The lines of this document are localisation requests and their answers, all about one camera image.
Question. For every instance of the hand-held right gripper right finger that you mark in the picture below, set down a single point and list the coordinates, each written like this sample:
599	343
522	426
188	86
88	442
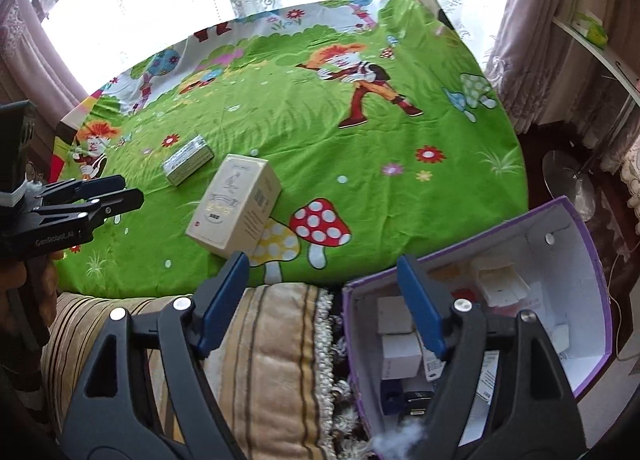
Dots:
422	305

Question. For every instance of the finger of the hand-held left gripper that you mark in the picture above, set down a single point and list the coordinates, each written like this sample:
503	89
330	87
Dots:
120	200
100	184

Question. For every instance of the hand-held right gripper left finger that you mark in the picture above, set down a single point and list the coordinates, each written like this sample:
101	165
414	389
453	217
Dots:
222	305

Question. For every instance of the small pale grey box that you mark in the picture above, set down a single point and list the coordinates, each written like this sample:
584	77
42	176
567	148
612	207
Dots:
395	315

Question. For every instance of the white square box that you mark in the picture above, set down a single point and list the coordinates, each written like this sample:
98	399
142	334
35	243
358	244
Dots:
400	355

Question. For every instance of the white medicine box red label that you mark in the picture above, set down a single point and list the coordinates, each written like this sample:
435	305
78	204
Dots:
434	365

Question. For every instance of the white carton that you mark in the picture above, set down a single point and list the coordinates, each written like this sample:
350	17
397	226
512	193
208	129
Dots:
500	282

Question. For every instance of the beige box with figure print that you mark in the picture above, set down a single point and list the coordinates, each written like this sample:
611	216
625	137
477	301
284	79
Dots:
230	210

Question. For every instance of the dark blue box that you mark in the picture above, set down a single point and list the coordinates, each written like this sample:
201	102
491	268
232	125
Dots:
391	397

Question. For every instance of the purple cardboard storage box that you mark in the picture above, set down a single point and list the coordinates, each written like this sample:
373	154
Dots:
575	290

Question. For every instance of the person's left hand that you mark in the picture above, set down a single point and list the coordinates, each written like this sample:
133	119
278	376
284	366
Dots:
50	285

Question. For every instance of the striped beige plush cushion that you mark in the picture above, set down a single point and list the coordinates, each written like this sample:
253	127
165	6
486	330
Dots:
270	340

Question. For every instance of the mauve drape curtain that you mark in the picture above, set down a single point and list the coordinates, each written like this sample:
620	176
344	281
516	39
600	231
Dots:
30	50
530	15

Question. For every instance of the white sheer lace curtain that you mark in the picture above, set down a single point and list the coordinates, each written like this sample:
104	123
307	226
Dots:
150	5

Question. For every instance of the round metal floor stand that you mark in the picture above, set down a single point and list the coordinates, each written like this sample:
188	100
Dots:
565	180

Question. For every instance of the green cartoon printed cloth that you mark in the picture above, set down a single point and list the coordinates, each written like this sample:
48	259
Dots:
300	130

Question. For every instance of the white curved shelf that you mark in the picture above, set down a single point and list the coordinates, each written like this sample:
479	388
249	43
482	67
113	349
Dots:
600	65

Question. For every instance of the green packet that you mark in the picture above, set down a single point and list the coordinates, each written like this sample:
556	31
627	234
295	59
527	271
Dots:
590	30

